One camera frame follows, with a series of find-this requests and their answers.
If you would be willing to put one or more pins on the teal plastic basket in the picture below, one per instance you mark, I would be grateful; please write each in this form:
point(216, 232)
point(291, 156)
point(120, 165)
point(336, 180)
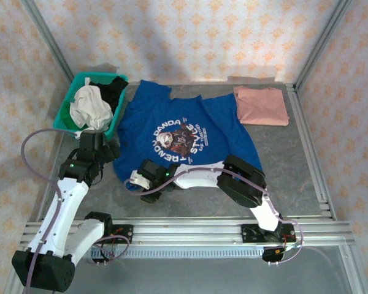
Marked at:
point(59, 124)

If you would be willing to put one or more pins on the blue printed t-shirt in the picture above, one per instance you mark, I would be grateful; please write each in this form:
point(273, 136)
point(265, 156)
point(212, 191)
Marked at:
point(147, 116)

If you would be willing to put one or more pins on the pink t-shirt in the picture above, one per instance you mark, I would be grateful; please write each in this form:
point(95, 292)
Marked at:
point(260, 105)

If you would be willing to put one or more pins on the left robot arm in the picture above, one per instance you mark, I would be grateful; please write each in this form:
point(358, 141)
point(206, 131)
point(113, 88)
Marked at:
point(67, 199)

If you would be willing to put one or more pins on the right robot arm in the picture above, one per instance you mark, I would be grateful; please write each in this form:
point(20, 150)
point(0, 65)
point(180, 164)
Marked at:
point(199, 176)

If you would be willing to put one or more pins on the green t-shirt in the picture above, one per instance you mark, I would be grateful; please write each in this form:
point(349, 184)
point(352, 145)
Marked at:
point(67, 118)

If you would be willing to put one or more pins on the white t-shirt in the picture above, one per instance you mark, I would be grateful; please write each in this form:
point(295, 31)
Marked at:
point(89, 107)

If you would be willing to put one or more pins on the black t-shirt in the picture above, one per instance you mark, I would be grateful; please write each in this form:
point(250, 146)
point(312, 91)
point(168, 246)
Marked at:
point(113, 92)

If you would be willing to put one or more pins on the black connector box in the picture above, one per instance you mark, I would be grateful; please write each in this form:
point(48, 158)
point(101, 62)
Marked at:
point(99, 261)
point(271, 255)

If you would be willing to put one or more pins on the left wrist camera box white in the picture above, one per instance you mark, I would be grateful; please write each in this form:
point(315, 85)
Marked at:
point(78, 135)

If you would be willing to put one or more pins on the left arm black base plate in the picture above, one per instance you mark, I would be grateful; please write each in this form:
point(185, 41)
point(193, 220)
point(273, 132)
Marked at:
point(125, 234)

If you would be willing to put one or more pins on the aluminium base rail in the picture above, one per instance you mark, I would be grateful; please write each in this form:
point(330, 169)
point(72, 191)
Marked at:
point(187, 232)

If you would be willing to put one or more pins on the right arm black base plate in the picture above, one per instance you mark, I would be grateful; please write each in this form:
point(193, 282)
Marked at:
point(248, 235)

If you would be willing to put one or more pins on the aluminium frame post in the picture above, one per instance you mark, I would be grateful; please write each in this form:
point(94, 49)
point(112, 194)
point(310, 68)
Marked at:
point(49, 39)
point(9, 286)
point(322, 39)
point(355, 272)

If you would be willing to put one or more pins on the aluminium lower frame post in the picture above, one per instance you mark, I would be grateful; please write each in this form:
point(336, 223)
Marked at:
point(9, 286)
point(355, 272)

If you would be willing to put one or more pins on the aluminium side rail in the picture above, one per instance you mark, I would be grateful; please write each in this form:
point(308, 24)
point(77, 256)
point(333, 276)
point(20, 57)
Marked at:
point(309, 147)

